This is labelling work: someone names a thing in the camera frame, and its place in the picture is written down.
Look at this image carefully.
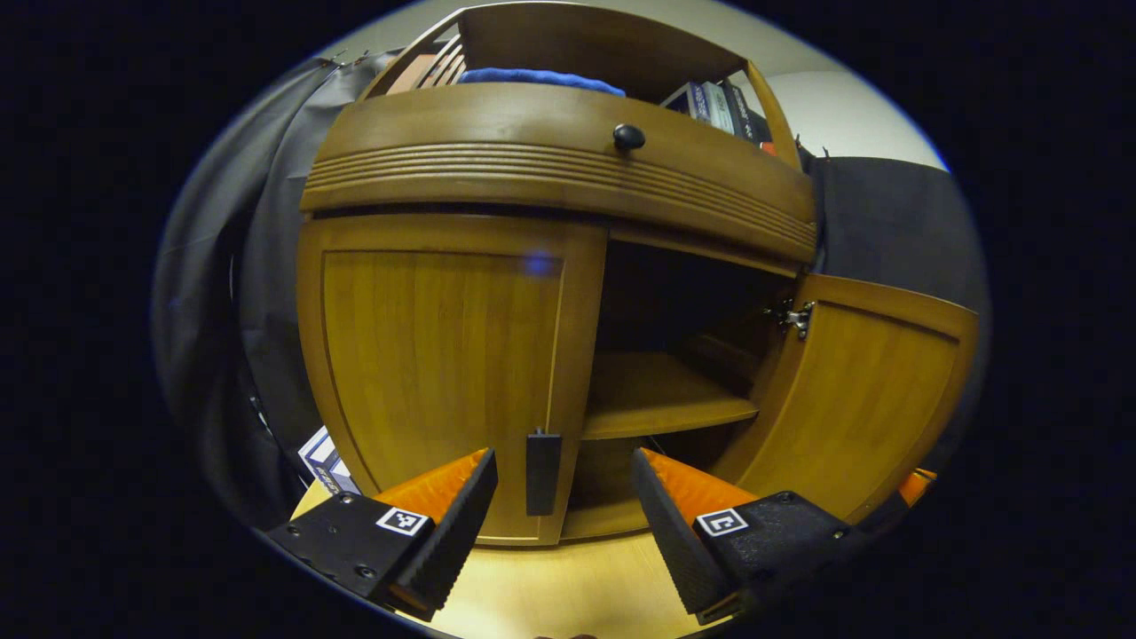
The metal door hinge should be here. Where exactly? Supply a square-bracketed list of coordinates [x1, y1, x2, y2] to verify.
[765, 300, 817, 341]

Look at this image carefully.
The black backdrop cloth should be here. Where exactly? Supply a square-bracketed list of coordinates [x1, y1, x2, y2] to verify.
[151, 49, 991, 533]

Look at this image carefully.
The wooden slatted rack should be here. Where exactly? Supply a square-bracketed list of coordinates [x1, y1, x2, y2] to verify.
[386, 34, 465, 95]

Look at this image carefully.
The wooden cabinet drawer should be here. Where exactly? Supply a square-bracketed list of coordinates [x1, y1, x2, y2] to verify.
[300, 83, 818, 266]

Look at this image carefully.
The blue book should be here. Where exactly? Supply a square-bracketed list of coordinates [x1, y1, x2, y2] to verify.
[661, 82, 715, 121]

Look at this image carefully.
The black book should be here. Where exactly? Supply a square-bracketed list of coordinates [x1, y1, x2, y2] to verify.
[721, 78, 775, 145]

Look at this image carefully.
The blue folded towel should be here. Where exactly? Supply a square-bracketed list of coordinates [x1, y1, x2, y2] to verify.
[457, 67, 627, 98]

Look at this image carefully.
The wooden inner cabinet shelf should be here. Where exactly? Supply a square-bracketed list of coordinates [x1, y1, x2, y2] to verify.
[581, 352, 761, 441]

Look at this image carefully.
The grey book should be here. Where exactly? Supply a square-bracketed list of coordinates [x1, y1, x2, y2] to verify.
[701, 82, 739, 134]

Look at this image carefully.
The wooden cabinet door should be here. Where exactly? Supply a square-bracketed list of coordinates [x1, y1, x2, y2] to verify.
[296, 213, 610, 548]
[710, 273, 981, 525]

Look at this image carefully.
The white printed box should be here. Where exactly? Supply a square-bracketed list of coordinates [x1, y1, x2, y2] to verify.
[298, 426, 363, 497]

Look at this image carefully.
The black door handle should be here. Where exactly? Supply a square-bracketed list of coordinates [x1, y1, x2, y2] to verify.
[525, 430, 564, 518]

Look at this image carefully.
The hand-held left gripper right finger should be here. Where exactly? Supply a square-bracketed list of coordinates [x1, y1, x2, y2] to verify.
[631, 447, 854, 627]

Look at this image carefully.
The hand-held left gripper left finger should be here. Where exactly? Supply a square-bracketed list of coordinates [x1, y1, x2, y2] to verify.
[265, 447, 500, 623]

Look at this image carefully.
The wooden double-door shoe cabinet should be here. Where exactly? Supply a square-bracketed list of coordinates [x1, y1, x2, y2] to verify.
[296, 2, 982, 548]

